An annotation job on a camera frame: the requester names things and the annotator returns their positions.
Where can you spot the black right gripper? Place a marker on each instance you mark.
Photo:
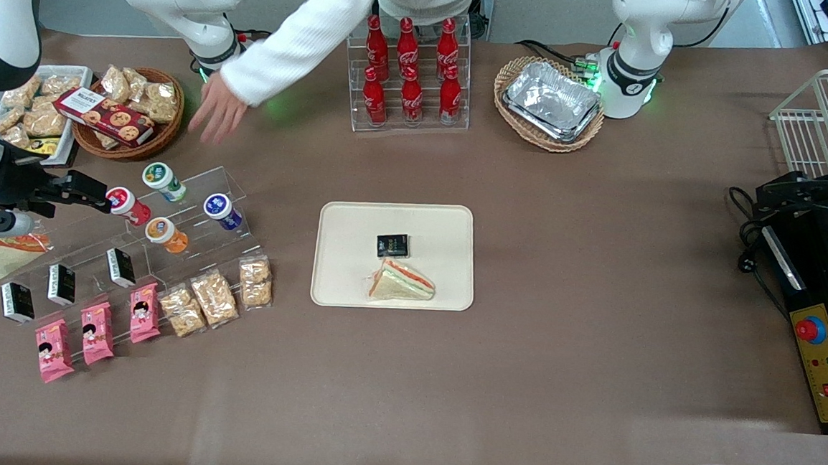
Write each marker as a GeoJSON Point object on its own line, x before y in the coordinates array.
{"type": "Point", "coordinates": [16, 183]}

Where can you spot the small black flat box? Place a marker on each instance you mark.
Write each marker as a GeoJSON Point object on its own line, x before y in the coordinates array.
{"type": "Point", "coordinates": [392, 245]}

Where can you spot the red emergency stop button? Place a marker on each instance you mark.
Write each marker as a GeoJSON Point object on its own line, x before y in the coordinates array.
{"type": "Point", "coordinates": [810, 329]}

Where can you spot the clear bag of beige snacks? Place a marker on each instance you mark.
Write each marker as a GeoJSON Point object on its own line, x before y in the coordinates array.
{"type": "Point", "coordinates": [8, 120]}
{"type": "Point", "coordinates": [135, 82]}
{"type": "Point", "coordinates": [115, 83]}
{"type": "Point", "coordinates": [163, 102]}
{"type": "Point", "coordinates": [60, 85]}
{"type": "Point", "coordinates": [256, 282]}
{"type": "Point", "coordinates": [43, 122]}
{"type": "Point", "coordinates": [21, 93]}
{"type": "Point", "coordinates": [17, 138]}
{"type": "Point", "coordinates": [214, 299]}
{"type": "Point", "coordinates": [183, 312]}

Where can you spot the green lid gum bottle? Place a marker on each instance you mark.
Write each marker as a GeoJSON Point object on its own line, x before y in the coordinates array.
{"type": "Point", "coordinates": [162, 177]}

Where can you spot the dark red cookie box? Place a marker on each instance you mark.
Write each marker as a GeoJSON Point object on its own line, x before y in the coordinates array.
{"type": "Point", "coordinates": [105, 116]}

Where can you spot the white sweater sleeve forearm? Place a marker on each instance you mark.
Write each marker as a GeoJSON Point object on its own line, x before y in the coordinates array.
{"type": "Point", "coordinates": [303, 39]}

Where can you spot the beige serving tray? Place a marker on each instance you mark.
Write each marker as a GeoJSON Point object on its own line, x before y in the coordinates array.
{"type": "Point", "coordinates": [355, 258]}

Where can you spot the red lid gum bottle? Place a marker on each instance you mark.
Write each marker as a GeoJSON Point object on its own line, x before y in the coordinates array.
{"type": "Point", "coordinates": [127, 204]}

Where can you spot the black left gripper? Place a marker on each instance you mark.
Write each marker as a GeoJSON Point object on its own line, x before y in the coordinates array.
{"type": "Point", "coordinates": [823, 188]}

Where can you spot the red cola bottle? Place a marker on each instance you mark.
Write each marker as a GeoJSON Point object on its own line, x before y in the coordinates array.
{"type": "Point", "coordinates": [374, 101]}
{"type": "Point", "coordinates": [447, 48]}
{"type": "Point", "coordinates": [376, 47]}
{"type": "Point", "coordinates": [450, 98]}
{"type": "Point", "coordinates": [406, 49]}
{"type": "Point", "coordinates": [412, 99]}

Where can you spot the aluminium foil tray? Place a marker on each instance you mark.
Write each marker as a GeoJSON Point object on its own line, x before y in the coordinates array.
{"type": "Point", "coordinates": [552, 97]}
{"type": "Point", "coordinates": [578, 133]}

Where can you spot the yellow control panel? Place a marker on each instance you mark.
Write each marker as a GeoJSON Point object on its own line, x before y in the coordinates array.
{"type": "Point", "coordinates": [826, 365]}

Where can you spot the pink snack packet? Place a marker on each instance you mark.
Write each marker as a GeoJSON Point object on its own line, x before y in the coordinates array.
{"type": "Point", "coordinates": [54, 351]}
{"type": "Point", "coordinates": [97, 333]}
{"type": "Point", "coordinates": [144, 313]}

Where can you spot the small black white box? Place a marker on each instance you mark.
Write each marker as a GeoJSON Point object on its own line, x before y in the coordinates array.
{"type": "Point", "coordinates": [17, 303]}
{"type": "Point", "coordinates": [61, 284]}
{"type": "Point", "coordinates": [121, 268]}

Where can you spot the light wicker basket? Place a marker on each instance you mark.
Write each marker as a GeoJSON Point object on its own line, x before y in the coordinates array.
{"type": "Point", "coordinates": [514, 70]}

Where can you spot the black control box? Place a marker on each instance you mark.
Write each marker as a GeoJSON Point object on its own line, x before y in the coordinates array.
{"type": "Point", "coordinates": [814, 271]}

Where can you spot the clear acrylic bottle rack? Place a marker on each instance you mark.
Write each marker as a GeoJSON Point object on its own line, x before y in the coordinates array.
{"type": "Point", "coordinates": [464, 120]}

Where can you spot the orange lid gum bottle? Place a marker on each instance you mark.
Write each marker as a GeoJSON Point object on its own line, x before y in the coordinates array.
{"type": "Point", "coordinates": [164, 234]}

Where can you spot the person bare hand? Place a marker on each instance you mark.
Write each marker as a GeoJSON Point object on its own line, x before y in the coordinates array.
{"type": "Point", "coordinates": [217, 109]}

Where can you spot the purple lid gum bottle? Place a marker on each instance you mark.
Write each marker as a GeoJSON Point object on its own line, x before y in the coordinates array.
{"type": "Point", "coordinates": [221, 210]}

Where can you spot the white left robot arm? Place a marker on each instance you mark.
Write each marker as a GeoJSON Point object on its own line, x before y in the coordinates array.
{"type": "Point", "coordinates": [638, 30]}

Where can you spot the white rectangular plastic tray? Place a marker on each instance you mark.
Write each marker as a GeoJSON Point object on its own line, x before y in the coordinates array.
{"type": "Point", "coordinates": [82, 72]}

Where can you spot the yellow black snack packet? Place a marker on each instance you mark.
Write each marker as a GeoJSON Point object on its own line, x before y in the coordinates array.
{"type": "Point", "coordinates": [44, 146]}

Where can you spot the brown wicker basket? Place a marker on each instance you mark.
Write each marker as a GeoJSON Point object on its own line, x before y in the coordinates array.
{"type": "Point", "coordinates": [165, 134]}

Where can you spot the clear acrylic stepped display stand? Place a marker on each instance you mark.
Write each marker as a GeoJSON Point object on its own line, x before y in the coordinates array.
{"type": "Point", "coordinates": [197, 248]}

